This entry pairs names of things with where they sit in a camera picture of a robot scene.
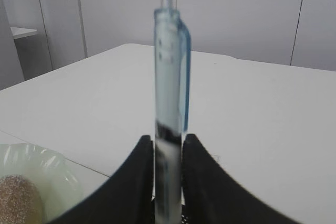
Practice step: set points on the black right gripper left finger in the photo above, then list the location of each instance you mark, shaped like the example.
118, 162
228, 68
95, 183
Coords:
126, 197

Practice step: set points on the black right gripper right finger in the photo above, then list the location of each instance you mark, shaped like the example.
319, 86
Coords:
212, 196

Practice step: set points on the sugared bread roll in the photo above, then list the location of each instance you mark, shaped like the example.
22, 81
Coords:
20, 201

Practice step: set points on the grey pen horizontal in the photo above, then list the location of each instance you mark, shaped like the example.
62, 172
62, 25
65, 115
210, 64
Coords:
172, 66

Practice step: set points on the pale green wavy plate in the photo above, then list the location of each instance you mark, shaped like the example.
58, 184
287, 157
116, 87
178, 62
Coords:
59, 188

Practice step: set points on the white shelf in background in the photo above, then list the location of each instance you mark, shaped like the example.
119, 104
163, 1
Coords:
18, 32

